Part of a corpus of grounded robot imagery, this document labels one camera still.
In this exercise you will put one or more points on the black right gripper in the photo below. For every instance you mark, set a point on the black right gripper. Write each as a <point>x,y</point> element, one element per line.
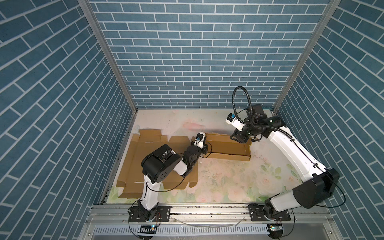
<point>238,136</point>

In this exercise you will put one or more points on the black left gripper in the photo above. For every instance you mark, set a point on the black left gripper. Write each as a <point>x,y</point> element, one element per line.
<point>204,149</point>

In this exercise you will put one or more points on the brown cardboard box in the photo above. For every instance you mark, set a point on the brown cardboard box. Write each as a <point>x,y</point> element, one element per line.
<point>221,147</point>

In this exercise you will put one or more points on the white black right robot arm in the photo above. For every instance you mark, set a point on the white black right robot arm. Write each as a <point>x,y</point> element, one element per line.
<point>318,182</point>

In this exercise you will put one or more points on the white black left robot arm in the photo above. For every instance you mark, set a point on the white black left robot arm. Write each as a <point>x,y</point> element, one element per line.
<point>157,166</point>

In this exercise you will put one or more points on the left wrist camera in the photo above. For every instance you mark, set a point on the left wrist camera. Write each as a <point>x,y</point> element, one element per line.
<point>200,140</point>

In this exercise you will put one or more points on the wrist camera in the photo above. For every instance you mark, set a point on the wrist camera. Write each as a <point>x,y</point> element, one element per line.
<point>234,121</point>
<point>200,140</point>

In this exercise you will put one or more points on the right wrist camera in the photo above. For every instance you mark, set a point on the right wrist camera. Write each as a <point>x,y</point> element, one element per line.
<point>234,121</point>

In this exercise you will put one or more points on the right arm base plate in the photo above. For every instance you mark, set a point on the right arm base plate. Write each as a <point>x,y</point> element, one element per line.
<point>259,213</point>

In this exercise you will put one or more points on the white slotted cable duct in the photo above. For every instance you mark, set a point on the white slotted cable duct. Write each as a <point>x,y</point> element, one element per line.
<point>181,230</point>

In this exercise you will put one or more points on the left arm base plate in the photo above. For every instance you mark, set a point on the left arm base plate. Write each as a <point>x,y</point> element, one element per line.
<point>163,213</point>

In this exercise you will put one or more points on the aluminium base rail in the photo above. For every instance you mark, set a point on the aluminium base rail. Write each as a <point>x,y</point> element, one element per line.
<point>113,214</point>

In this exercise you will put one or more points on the aluminium corner post right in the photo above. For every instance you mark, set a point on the aluminium corner post right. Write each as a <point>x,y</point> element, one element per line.
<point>318,30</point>

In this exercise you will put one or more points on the aluminium corner post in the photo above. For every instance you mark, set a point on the aluminium corner post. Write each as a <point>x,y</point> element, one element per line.
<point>318,30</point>
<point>95,26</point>

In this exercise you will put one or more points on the aluminium corner post left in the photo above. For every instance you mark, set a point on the aluminium corner post left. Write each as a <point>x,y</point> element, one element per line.
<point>95,26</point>

